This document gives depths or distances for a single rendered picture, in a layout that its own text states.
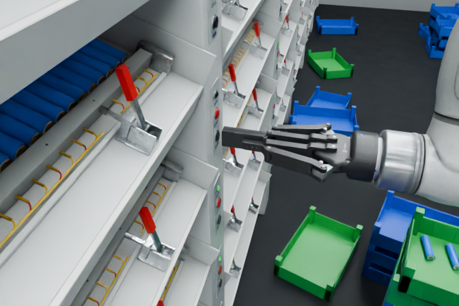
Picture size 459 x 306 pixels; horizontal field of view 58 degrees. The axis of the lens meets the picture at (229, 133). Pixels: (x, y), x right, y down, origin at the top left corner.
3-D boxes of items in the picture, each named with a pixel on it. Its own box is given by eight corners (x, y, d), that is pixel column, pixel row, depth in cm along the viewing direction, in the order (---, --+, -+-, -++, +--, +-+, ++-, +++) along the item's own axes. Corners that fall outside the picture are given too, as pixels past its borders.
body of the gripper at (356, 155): (371, 195, 62) (308, 184, 64) (370, 160, 68) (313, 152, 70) (382, 154, 57) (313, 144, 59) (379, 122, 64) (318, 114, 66)
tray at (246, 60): (269, 50, 128) (289, 9, 119) (214, 172, 79) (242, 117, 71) (209, 21, 127) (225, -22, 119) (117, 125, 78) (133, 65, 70)
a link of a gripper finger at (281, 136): (337, 140, 63) (338, 135, 65) (265, 129, 66) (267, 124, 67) (334, 160, 66) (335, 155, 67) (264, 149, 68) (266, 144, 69)
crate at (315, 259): (309, 220, 163) (311, 205, 159) (359, 241, 154) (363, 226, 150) (272, 274, 142) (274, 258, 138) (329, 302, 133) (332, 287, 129)
